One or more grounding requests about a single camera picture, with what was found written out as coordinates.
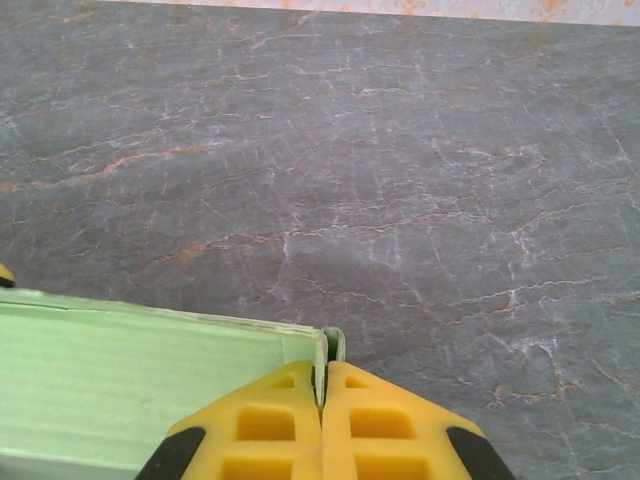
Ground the green paper box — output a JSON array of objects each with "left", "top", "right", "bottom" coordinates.
[{"left": 0, "top": 288, "right": 348, "bottom": 480}]

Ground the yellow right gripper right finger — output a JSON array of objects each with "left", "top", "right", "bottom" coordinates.
[{"left": 322, "top": 360, "right": 516, "bottom": 480}]

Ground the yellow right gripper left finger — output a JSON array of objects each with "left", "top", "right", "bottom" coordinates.
[{"left": 134, "top": 359, "right": 324, "bottom": 480}]

